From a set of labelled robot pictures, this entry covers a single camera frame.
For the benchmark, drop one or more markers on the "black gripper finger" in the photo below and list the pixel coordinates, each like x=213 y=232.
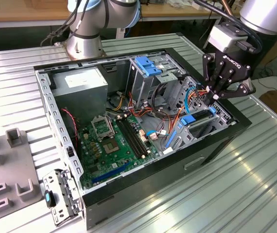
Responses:
x=208 y=70
x=242 y=90

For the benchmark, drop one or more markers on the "hard disk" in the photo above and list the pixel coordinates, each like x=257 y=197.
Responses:
x=188 y=120

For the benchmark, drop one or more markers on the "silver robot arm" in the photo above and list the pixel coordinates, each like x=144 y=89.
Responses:
x=85 y=46

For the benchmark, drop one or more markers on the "silver disk bay cage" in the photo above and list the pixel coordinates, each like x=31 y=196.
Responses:
x=203 y=122

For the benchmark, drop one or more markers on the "blue plastic drive latch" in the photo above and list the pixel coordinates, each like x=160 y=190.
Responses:
x=150 y=69

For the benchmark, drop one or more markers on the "silver optical drive cage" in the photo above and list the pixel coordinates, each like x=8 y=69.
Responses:
x=138 y=85

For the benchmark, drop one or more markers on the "CPU socket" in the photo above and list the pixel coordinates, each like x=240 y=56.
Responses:
x=110 y=145

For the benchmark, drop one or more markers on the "black PC case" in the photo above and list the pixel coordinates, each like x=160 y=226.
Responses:
x=152 y=184

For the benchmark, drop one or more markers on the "grey power supply unit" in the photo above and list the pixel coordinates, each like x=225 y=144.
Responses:
x=80 y=102

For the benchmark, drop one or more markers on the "green motherboard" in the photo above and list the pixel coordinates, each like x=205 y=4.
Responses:
x=106 y=165

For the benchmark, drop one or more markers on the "blue expansion slot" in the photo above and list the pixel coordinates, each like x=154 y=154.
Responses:
x=110 y=172

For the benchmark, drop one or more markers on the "black case fan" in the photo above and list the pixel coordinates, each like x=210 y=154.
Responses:
x=70 y=136

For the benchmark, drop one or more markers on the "wooden desk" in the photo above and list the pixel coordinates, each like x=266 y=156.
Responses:
x=19 y=12

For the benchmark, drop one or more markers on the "black and blue latch clip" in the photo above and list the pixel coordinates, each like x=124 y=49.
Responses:
x=51 y=199

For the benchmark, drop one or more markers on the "grey parts rack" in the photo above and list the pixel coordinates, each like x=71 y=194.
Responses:
x=9 y=165

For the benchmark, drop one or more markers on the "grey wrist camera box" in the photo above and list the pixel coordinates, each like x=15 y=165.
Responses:
x=225 y=38

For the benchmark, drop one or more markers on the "silver expansion slot bracket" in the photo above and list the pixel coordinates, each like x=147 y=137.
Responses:
x=55 y=216

